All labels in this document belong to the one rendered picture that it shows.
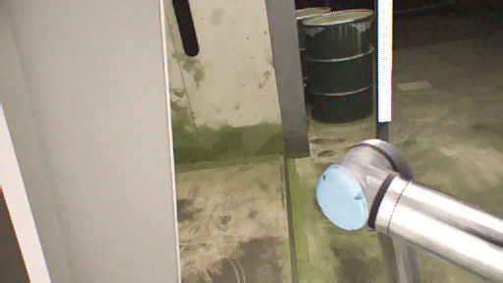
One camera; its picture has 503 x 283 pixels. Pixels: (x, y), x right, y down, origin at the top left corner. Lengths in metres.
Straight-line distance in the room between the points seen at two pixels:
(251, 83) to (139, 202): 1.62
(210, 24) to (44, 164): 1.63
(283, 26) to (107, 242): 1.75
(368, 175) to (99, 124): 0.67
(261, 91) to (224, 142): 0.50
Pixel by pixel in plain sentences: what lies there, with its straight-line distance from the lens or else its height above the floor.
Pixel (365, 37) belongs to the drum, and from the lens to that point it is 3.11.
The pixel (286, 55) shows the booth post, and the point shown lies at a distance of 2.48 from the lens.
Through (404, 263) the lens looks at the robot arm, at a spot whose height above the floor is 0.67.
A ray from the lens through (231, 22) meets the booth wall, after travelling 2.46.
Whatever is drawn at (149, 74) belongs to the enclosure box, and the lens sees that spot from 0.91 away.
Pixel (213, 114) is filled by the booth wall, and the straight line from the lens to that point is 2.64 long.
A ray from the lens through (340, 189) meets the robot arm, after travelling 0.67.
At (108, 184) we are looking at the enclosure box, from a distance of 1.08.
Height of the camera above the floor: 1.35
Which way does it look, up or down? 26 degrees down
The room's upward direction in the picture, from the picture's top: 10 degrees counter-clockwise
